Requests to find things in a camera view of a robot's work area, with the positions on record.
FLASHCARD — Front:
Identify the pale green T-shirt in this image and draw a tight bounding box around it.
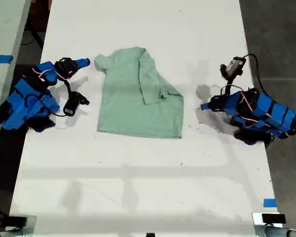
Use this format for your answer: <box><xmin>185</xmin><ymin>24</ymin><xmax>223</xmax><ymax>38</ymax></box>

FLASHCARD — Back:
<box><xmin>94</xmin><ymin>46</ymin><xmax>185</xmax><ymax>140</ymax></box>

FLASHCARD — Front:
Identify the small black box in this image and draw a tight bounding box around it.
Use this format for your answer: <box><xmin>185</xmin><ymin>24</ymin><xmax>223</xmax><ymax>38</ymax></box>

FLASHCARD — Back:
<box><xmin>261</xmin><ymin>213</ymin><xmax>287</xmax><ymax>224</ymax></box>
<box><xmin>8</xmin><ymin>216</ymin><xmax>28</xmax><ymax>226</ymax></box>

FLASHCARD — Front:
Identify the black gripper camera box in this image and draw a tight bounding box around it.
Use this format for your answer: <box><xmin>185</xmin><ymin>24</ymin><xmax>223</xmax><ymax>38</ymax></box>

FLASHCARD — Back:
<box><xmin>220</xmin><ymin>56</ymin><xmax>247</xmax><ymax>78</ymax></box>
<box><xmin>63</xmin><ymin>91</ymin><xmax>90</xmax><ymax>117</ymax></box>

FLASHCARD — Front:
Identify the black camera stalk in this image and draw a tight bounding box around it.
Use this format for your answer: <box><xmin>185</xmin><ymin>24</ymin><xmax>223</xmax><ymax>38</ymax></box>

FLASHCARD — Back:
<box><xmin>63</xmin><ymin>79</ymin><xmax>74</xmax><ymax>96</ymax></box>
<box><xmin>221</xmin><ymin>75</ymin><xmax>234</xmax><ymax>96</ymax></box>

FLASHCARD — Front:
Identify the white side table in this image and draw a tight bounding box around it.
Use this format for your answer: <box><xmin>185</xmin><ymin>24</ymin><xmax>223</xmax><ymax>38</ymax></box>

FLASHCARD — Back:
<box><xmin>0</xmin><ymin>0</ymin><xmax>32</xmax><ymax>158</ymax></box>

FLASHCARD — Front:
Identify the long blue tape strip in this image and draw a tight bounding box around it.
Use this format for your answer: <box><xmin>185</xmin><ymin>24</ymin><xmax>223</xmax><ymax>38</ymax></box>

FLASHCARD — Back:
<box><xmin>0</xmin><ymin>54</ymin><xmax>14</xmax><ymax>65</ymax></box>

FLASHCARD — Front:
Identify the grey metal pipe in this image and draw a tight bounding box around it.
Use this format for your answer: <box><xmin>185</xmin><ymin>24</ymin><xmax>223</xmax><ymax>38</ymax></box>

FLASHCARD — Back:
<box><xmin>0</xmin><ymin>228</ymin><xmax>23</xmax><ymax>237</ymax></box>
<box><xmin>255</xmin><ymin>225</ymin><xmax>296</xmax><ymax>237</ymax></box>

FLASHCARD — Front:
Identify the short blue tape strip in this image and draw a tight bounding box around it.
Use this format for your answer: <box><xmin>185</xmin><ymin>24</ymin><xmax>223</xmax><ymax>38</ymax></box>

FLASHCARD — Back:
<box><xmin>263</xmin><ymin>197</ymin><xmax>278</xmax><ymax>208</ymax></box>

